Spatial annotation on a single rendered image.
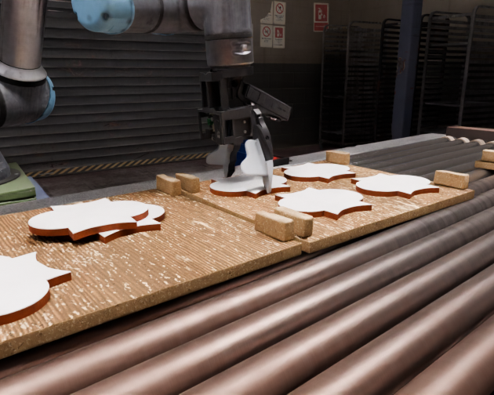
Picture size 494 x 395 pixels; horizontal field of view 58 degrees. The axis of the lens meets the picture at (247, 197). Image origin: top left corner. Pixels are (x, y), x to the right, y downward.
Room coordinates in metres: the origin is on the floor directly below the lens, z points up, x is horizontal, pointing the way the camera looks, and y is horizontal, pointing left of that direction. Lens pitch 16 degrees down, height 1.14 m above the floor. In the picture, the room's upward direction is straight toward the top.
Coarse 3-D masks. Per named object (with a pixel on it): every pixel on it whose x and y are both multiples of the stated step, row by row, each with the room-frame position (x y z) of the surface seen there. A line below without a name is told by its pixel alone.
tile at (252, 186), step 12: (216, 180) 0.79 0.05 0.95; (228, 180) 0.79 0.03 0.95; (240, 180) 0.79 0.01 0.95; (252, 180) 0.79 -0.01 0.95; (276, 180) 0.79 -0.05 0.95; (216, 192) 0.73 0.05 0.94; (228, 192) 0.72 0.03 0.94; (240, 192) 0.72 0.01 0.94; (252, 192) 0.71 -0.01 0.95; (264, 192) 0.73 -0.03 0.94; (276, 192) 0.74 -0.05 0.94
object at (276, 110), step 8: (248, 88) 0.75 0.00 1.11; (256, 88) 0.76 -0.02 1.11; (248, 96) 0.75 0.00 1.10; (256, 96) 0.76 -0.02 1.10; (264, 96) 0.77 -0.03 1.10; (272, 96) 0.78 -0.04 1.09; (256, 104) 0.77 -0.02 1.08; (264, 104) 0.77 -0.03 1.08; (272, 104) 0.78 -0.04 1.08; (280, 104) 0.79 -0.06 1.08; (264, 112) 0.81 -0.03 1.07; (272, 112) 0.78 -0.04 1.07; (280, 112) 0.79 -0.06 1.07; (288, 112) 0.81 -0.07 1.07; (280, 120) 0.81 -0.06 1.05
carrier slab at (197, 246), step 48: (144, 192) 0.75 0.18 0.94; (0, 240) 0.52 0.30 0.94; (48, 240) 0.52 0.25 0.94; (96, 240) 0.52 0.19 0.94; (144, 240) 0.52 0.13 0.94; (192, 240) 0.52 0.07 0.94; (240, 240) 0.52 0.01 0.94; (96, 288) 0.39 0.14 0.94; (144, 288) 0.39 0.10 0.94; (192, 288) 0.41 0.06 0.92; (0, 336) 0.31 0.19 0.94; (48, 336) 0.32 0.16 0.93
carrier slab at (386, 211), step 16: (368, 176) 0.86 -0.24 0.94; (208, 192) 0.74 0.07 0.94; (288, 192) 0.74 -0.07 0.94; (448, 192) 0.74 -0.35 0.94; (464, 192) 0.74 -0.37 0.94; (224, 208) 0.65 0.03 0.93; (240, 208) 0.65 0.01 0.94; (256, 208) 0.65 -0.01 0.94; (272, 208) 0.65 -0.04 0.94; (384, 208) 0.65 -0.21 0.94; (400, 208) 0.65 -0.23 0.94; (416, 208) 0.65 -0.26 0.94; (432, 208) 0.68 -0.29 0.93; (320, 224) 0.58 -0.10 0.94; (336, 224) 0.58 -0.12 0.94; (352, 224) 0.58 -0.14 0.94; (368, 224) 0.58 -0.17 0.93; (384, 224) 0.60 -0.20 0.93; (304, 240) 0.52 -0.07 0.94; (320, 240) 0.52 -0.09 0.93; (336, 240) 0.54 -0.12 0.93
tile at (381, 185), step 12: (360, 180) 0.79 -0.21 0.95; (372, 180) 0.79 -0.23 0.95; (384, 180) 0.79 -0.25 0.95; (396, 180) 0.79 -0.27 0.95; (408, 180) 0.79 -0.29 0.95; (420, 180) 0.79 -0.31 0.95; (360, 192) 0.74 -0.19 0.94; (372, 192) 0.72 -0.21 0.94; (384, 192) 0.72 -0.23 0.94; (396, 192) 0.72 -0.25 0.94; (408, 192) 0.71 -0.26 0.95; (420, 192) 0.73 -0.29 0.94; (432, 192) 0.74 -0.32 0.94
